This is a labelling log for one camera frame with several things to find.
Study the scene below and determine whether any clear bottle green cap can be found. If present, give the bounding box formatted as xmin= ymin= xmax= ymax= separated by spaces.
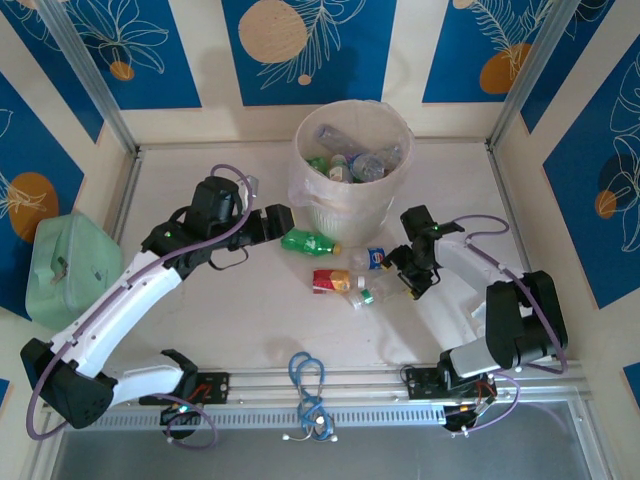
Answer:
xmin=360 ymin=276 xmax=409 ymax=306

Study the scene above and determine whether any clear plastic bottle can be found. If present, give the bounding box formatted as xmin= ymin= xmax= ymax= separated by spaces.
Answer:
xmin=313 ymin=123 xmax=361 ymax=154

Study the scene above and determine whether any white plastic waste bin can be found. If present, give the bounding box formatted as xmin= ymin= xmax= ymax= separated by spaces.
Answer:
xmin=293 ymin=99 xmax=415 ymax=240

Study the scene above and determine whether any clear pepsi bottle blue cap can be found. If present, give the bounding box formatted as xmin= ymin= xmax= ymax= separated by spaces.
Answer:
xmin=349 ymin=245 xmax=394 ymax=272

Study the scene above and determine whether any clear plastic package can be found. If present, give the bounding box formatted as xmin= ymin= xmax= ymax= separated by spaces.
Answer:
xmin=468 ymin=299 xmax=490 ymax=329

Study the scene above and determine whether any red yellow label bottle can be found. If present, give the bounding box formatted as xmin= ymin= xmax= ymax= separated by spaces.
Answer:
xmin=312 ymin=268 xmax=367 ymax=296

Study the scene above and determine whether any mint green plastic case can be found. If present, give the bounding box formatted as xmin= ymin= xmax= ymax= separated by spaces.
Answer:
xmin=24 ymin=212 xmax=125 ymax=345

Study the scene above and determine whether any grey metal panel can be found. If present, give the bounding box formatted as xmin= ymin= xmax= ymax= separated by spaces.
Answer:
xmin=49 ymin=399 xmax=601 ymax=480

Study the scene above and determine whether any blue stethoscope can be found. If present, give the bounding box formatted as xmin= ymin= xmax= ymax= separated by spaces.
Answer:
xmin=282 ymin=351 xmax=339 ymax=444

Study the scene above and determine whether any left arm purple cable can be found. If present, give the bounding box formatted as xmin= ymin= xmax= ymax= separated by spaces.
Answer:
xmin=25 ymin=164 xmax=251 ymax=446

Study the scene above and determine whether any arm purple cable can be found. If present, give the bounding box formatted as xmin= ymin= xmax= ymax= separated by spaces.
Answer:
xmin=447 ymin=215 xmax=570 ymax=437
xmin=25 ymin=164 xmax=251 ymax=446

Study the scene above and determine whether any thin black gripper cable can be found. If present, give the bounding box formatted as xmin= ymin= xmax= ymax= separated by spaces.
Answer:
xmin=208 ymin=244 xmax=250 ymax=271

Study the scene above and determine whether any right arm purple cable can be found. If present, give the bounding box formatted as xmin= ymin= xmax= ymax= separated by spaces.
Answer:
xmin=447 ymin=215 xmax=570 ymax=437

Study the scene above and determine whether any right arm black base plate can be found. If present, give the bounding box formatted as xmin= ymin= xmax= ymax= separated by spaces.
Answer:
xmin=403 ymin=366 xmax=496 ymax=401

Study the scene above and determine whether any aluminium front rail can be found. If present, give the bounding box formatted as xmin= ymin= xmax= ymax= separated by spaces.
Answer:
xmin=42 ymin=359 xmax=596 ymax=414

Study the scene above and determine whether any coloured wire bundle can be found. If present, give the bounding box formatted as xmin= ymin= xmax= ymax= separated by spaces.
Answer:
xmin=159 ymin=382 xmax=211 ymax=426
xmin=443 ymin=379 xmax=499 ymax=431

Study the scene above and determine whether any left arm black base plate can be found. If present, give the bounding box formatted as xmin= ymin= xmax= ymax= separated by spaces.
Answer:
xmin=138 ymin=372 xmax=231 ymax=407

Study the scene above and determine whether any aluminium frame post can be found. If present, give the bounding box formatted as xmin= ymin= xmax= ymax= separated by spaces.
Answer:
xmin=37 ymin=0 xmax=140 ymax=155
xmin=487 ymin=0 xmax=576 ymax=151

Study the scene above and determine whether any slotted grey cable duct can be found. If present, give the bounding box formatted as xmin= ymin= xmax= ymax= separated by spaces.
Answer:
xmin=63 ymin=409 xmax=447 ymax=432

